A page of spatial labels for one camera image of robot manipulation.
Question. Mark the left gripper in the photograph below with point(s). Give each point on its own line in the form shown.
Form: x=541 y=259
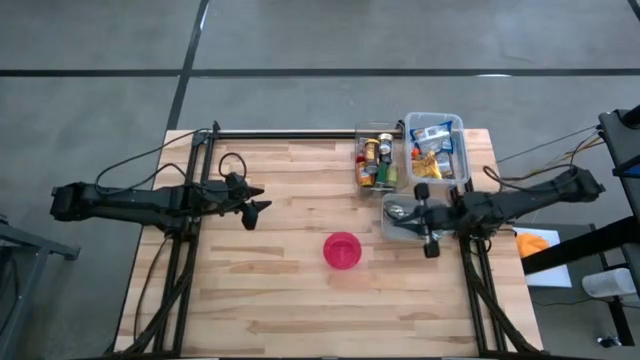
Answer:
x=225 y=197

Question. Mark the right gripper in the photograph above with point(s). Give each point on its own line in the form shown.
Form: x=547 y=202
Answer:
x=442 y=217

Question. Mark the grey plastic tray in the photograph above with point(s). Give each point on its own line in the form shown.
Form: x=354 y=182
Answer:
x=395 y=230

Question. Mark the green black spice box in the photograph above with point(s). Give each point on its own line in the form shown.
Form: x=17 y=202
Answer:
x=382 y=176

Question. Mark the orange spice bottle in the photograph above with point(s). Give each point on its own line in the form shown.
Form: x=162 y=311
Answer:
x=366 y=180

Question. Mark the orange red snack packet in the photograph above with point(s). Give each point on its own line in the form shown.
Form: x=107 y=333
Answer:
x=415 y=151

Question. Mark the pink plastic bowl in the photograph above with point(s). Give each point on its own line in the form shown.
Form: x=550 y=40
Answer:
x=342 y=250

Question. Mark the furikake jar beige lid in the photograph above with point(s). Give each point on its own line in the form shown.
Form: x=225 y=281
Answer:
x=385 y=147

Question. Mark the brown jar yellow lid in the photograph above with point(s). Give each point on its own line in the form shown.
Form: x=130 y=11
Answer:
x=372 y=150

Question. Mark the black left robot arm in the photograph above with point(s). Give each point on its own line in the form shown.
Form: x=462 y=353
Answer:
x=130 y=202

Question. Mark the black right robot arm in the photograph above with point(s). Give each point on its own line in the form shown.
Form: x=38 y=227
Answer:
x=525 y=200

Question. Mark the shallow clear plastic tray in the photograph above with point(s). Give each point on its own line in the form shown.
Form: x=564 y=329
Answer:
x=402 y=150

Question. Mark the deep clear plastic bin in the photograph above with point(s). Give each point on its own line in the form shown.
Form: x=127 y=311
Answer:
x=464 y=160

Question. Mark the orange object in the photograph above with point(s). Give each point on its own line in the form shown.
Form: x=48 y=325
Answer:
x=531 y=245

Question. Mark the white paper sheet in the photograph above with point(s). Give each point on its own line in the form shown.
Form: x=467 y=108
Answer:
x=550 y=275

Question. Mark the black diagonal beam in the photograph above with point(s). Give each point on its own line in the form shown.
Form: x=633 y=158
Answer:
x=575 y=245

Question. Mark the white rounded plastic part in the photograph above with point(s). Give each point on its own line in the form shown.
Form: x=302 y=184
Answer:
x=607 y=283

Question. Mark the dark grey cart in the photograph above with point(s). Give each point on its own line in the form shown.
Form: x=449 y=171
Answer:
x=620 y=145

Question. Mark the grey metal stand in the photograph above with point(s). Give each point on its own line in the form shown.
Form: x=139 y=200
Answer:
x=35 y=245

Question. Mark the black caster wheel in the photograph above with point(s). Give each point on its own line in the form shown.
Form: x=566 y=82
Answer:
x=607 y=341

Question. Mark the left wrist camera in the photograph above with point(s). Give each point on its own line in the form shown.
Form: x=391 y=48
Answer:
x=235 y=180

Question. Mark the black aluminium table frame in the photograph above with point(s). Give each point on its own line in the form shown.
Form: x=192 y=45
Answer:
x=300 y=135

